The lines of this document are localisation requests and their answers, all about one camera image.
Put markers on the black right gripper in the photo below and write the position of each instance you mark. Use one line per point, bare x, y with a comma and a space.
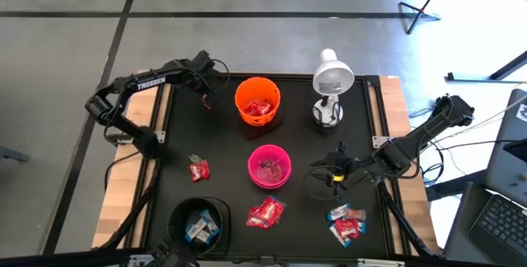
343, 166

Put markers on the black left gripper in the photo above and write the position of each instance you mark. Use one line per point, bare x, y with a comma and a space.
203, 73

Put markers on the clear orange candy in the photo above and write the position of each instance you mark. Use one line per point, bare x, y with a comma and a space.
265, 166
276, 172

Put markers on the red candy wrapper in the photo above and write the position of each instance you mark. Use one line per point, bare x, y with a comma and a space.
272, 211

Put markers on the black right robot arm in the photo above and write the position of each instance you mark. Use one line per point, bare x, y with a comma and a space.
416, 139

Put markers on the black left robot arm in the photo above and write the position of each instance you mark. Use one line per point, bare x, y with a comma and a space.
150, 82

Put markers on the red candy pack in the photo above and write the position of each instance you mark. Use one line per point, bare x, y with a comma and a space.
251, 109
199, 171
265, 107

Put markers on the clear wrapped brown candy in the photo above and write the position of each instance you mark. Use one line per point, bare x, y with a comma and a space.
356, 214

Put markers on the green white candy bag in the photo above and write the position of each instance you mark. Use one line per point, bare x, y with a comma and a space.
195, 159

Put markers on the orange plastic bucket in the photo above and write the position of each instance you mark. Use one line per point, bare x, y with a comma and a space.
247, 90

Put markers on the pink plastic face bucket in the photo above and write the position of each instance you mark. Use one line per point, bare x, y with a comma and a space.
257, 153

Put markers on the white gooseneck desk lamp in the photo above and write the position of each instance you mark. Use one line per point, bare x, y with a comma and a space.
333, 75

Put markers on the black desk base bar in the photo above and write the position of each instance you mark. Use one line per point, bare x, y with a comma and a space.
453, 186

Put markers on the black bucket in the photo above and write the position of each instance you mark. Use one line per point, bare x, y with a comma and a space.
177, 226

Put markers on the black T-foot desk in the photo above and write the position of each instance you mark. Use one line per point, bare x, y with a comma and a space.
469, 78

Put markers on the grey desk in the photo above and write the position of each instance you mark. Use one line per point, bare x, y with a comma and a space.
498, 168

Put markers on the black tripod stand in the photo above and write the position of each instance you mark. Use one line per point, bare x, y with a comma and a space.
419, 11

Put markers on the black laptop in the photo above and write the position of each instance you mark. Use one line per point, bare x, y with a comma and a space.
498, 226

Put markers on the black tablet device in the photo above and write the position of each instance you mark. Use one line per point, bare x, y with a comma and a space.
518, 149

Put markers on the grey furniture foot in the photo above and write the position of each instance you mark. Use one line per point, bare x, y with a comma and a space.
14, 154

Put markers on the silver mounting bracket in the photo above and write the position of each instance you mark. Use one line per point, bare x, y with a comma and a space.
160, 137
379, 142

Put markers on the black frame strut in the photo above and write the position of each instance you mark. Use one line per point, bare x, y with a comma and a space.
122, 223
405, 221

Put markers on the black frame crossbeam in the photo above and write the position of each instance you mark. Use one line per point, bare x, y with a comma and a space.
62, 257

